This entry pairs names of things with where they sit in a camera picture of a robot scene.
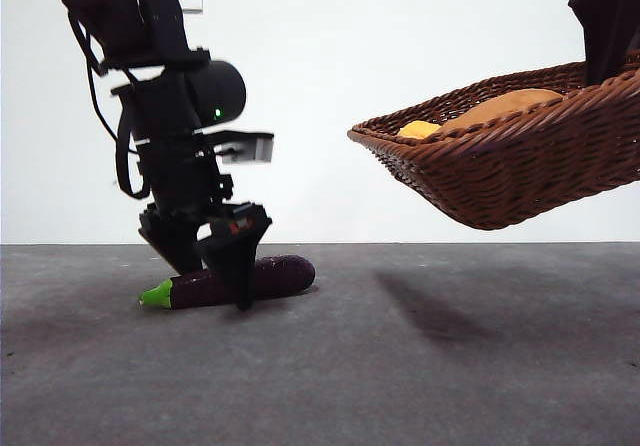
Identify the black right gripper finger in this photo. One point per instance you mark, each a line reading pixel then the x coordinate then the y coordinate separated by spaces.
pixel 610 31

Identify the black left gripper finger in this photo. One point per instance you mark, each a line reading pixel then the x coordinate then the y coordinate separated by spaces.
pixel 170 241
pixel 240 266

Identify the purple eggplant with green stem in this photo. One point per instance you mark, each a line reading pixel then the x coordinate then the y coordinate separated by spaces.
pixel 285 276

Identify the brown potato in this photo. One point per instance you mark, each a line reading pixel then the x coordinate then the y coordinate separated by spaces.
pixel 500 106

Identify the brown wicker basket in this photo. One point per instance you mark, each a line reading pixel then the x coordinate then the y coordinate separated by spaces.
pixel 500 181

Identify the yellow corn cob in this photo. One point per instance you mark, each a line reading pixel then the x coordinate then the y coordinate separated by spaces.
pixel 417 129

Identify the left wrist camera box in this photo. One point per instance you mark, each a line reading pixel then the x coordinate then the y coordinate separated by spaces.
pixel 250 147

